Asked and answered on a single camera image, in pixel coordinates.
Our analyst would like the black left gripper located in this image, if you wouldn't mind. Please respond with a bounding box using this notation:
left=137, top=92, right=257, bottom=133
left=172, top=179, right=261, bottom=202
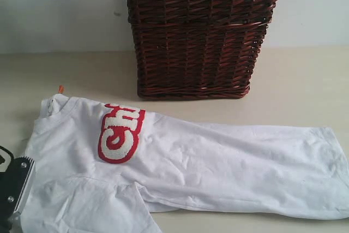
left=1, top=213, right=21, bottom=233

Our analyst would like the white t-shirt with red print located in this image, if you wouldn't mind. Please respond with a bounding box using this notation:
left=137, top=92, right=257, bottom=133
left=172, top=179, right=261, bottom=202
left=21, top=94, right=348, bottom=232

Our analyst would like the dark brown wicker basket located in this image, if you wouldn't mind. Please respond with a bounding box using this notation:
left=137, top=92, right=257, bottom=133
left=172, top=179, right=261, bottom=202
left=127, top=0, right=277, bottom=100

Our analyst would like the black cable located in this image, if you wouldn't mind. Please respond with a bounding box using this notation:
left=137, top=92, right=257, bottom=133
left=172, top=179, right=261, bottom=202
left=0, top=145, right=16, bottom=167

